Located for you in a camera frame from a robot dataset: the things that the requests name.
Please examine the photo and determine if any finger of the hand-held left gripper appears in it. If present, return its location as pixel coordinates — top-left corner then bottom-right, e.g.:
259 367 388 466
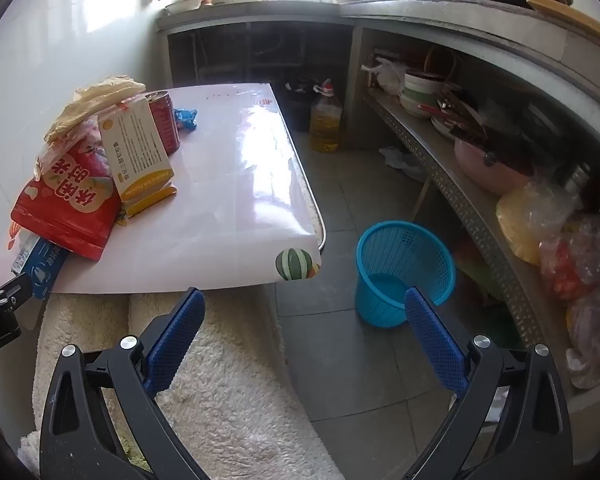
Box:
0 271 34 311

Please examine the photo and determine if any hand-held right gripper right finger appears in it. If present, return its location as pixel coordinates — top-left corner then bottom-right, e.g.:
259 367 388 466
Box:
402 286 573 480

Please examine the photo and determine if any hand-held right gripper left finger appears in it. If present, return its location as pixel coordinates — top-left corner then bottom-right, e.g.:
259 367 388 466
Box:
39 287 211 480

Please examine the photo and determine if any blue and white box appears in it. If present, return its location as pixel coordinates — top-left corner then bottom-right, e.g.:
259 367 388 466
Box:
7 230 71 300

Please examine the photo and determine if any blue plastic wastebasket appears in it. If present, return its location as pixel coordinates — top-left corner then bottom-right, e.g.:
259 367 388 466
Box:
356 220 456 328

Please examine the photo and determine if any red snack bag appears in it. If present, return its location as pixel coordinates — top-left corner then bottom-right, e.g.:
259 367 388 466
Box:
10 135 123 262

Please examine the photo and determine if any yellow and white carton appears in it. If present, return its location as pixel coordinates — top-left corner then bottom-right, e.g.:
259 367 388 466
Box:
97 96 178 218

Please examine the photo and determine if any crinkled beige plastic bag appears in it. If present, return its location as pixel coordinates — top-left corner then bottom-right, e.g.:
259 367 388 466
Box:
35 76 147 181

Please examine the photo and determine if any red drink can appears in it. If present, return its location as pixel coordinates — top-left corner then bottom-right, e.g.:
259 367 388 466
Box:
144 90 182 157

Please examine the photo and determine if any small blue wrapper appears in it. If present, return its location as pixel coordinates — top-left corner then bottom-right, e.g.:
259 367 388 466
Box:
172 108 199 133

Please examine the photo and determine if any yellow plastic bag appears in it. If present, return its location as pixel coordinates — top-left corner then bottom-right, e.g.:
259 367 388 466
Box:
496 180 581 266

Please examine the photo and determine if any clear bag with red contents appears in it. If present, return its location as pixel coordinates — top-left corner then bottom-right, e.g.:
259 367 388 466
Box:
539 215 600 303

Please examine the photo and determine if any pink basin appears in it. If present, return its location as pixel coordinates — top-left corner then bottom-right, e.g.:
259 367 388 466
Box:
454 137 536 196

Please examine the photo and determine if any crumpled white paper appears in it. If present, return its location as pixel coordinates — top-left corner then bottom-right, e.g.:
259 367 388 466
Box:
379 147 426 181

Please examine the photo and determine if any pile of dark kitchen utensils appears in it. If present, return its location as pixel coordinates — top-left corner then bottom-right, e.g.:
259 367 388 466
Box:
430 85 531 171

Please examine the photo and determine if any cooking oil bottle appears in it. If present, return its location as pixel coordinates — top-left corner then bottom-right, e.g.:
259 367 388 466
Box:
309 79 342 153

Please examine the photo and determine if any white plastic bag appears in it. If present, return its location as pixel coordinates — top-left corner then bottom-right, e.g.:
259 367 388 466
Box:
362 57 406 96

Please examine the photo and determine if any white dish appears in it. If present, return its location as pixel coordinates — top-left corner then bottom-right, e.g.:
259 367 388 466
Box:
165 0 203 16

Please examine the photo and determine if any wooden cutting board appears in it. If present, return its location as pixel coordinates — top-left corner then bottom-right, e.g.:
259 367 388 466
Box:
526 0 600 46

